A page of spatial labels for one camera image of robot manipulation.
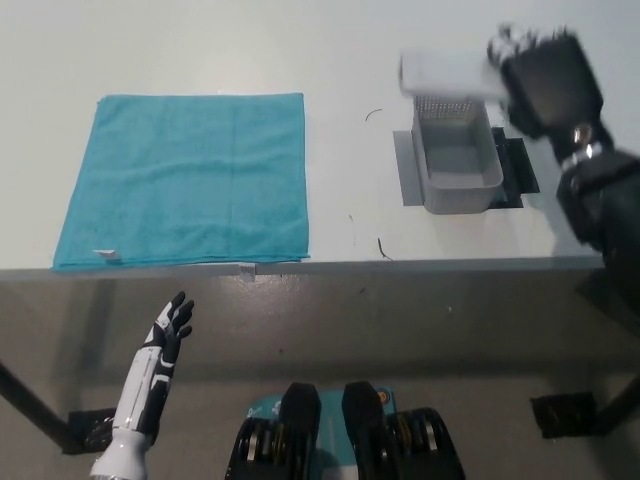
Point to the white towel label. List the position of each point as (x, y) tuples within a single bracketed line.
[(107, 254)]

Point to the black table leg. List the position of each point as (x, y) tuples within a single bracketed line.
[(35, 400)]

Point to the black and teal robot body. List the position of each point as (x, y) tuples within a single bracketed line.
[(360, 435)]

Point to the white and black left hand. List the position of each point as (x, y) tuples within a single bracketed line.
[(150, 380)]

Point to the small white barcode sticker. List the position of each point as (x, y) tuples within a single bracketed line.
[(247, 270)]

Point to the white calculator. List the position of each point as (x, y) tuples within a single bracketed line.
[(445, 72)]

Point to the small grey perforated basket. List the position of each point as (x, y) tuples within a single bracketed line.
[(457, 195)]

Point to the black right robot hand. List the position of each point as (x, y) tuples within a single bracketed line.
[(550, 85)]

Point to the teal towel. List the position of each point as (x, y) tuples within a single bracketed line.
[(185, 180)]

